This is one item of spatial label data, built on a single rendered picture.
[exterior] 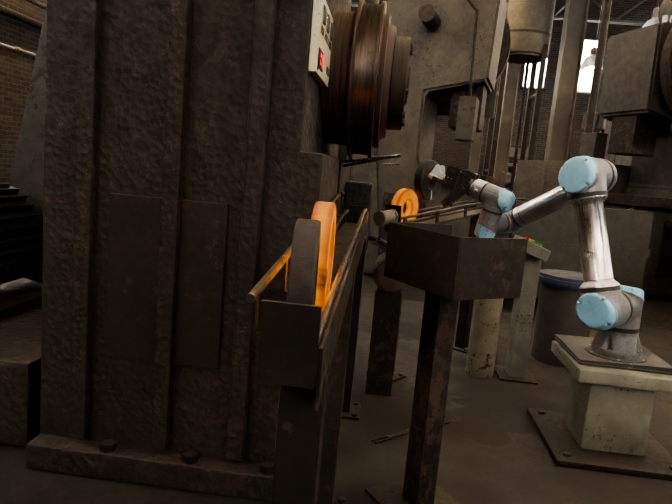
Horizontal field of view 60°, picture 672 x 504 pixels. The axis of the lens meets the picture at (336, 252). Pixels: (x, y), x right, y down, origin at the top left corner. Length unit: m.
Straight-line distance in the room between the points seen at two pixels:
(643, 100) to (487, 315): 3.10
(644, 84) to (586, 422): 3.65
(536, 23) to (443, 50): 6.26
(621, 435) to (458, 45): 3.19
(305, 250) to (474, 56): 3.79
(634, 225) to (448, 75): 1.68
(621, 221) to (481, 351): 1.96
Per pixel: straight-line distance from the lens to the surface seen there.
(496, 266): 1.33
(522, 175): 6.41
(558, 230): 4.04
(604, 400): 2.07
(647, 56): 5.34
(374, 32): 1.71
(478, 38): 4.58
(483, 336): 2.57
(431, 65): 4.59
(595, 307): 1.91
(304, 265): 0.71
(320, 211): 0.92
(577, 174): 1.93
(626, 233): 4.31
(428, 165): 2.25
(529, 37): 10.69
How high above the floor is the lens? 0.84
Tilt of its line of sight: 8 degrees down
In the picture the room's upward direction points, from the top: 5 degrees clockwise
